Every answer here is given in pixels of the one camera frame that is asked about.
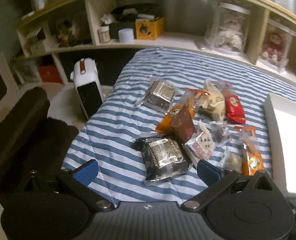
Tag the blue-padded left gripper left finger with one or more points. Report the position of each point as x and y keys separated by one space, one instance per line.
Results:
x=81 y=176

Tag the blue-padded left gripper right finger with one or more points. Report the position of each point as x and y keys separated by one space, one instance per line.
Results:
x=211 y=175

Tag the small green white candy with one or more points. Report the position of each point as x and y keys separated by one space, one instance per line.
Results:
x=231 y=161

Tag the white pink snack packet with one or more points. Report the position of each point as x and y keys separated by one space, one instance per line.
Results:
x=200 y=146

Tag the small dark candy packet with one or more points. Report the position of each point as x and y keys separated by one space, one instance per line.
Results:
x=221 y=132

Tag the orange snack bag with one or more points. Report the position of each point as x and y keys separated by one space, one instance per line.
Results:
x=249 y=149
x=192 y=99

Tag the brown triangular snack packet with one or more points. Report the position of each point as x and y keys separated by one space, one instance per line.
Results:
x=182 y=125

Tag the cream patterned snack bag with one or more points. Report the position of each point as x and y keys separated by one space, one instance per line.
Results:
x=212 y=102

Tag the red snack bag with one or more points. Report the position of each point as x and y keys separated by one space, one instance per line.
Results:
x=234 y=109

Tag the blue white striped blanket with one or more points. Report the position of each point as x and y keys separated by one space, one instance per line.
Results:
x=108 y=135

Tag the dark armchair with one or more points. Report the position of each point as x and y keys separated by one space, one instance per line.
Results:
x=31 y=140

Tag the white cardboard tray box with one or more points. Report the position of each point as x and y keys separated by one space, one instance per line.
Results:
x=280 y=114

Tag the white space heater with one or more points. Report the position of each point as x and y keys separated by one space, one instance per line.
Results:
x=86 y=82

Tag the red storage box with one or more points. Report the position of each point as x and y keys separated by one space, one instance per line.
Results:
x=49 y=74

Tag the red dress doll in case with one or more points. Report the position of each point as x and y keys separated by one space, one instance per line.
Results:
x=276 y=46

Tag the small labelled jar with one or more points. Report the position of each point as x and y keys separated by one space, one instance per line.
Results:
x=104 y=34

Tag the white cylindrical container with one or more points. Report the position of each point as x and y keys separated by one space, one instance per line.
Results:
x=126 y=35

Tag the white dress doll in case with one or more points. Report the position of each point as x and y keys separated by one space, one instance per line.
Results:
x=229 y=27

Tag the wooden headboard shelf unit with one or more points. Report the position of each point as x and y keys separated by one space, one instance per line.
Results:
x=260 y=33

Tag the yellow cardboard box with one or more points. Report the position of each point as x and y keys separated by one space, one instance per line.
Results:
x=150 y=30

